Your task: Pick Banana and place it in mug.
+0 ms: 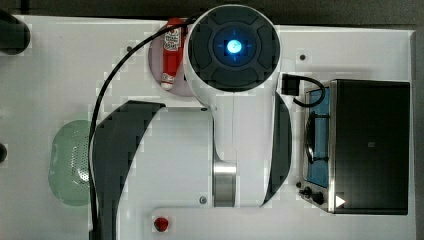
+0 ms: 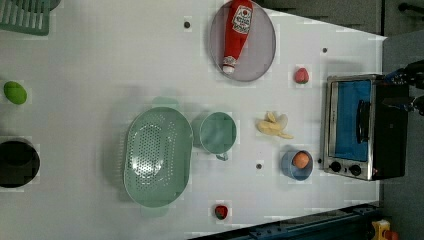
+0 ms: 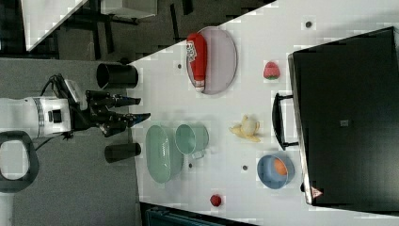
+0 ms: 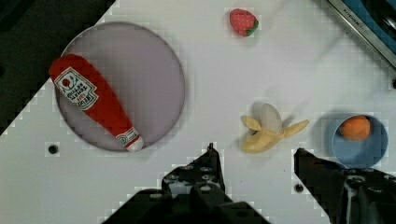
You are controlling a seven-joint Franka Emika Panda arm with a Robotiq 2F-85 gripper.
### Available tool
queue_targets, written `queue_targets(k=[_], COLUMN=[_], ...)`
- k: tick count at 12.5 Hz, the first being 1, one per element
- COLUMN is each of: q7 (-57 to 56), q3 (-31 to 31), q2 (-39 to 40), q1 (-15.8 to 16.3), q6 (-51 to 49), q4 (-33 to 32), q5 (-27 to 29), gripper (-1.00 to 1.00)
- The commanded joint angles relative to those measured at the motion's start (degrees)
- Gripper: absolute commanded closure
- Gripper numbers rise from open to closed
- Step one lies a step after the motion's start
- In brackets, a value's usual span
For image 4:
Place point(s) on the orange plush ball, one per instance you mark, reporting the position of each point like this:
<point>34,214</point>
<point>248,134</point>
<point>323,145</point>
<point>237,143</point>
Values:
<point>356,128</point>

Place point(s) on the blue bowl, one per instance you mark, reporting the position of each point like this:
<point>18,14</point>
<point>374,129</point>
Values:
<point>357,154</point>

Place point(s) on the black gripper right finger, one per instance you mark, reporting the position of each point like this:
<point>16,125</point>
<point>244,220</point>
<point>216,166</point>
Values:
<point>348,196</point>

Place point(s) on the black toaster oven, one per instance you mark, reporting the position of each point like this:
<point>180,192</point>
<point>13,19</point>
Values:
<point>373,21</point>

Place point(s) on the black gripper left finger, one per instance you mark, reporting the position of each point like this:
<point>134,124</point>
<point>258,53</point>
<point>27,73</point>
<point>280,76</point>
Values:
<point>190,194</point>

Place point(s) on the plush peeled banana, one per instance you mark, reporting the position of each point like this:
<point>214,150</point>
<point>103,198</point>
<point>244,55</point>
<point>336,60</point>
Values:
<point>269,131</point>

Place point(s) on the grey round plate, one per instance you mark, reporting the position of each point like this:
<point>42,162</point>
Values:
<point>143,71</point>

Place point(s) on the plush red ketchup bottle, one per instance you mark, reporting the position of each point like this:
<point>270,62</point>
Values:
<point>86,88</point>

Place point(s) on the pink plush strawberry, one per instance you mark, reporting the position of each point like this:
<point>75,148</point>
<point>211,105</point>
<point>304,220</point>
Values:
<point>243,22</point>

